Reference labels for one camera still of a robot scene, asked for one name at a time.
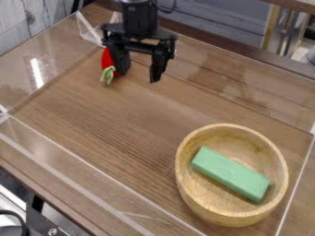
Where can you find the red knitted fruit green stem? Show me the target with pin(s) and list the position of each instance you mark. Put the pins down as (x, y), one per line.
(109, 72)

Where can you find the clear acrylic tray walls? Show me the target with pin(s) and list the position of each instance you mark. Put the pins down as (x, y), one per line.
(93, 146)

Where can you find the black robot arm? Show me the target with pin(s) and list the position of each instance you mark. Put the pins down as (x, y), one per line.
(139, 16)

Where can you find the black table leg bracket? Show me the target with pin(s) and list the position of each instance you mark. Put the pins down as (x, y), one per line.
(35, 224)

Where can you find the clear acrylic corner bracket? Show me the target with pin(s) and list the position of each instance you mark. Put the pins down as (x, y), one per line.
(91, 34)

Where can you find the metal chair frame background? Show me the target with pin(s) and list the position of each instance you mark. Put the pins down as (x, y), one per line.
(284, 30)

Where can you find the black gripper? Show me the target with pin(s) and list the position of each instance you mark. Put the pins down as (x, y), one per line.
(120, 42)

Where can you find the round wooden bowl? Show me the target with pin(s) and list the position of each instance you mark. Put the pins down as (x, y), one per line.
(208, 198)

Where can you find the green rectangular block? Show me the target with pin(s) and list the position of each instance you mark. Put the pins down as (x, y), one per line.
(233, 175)

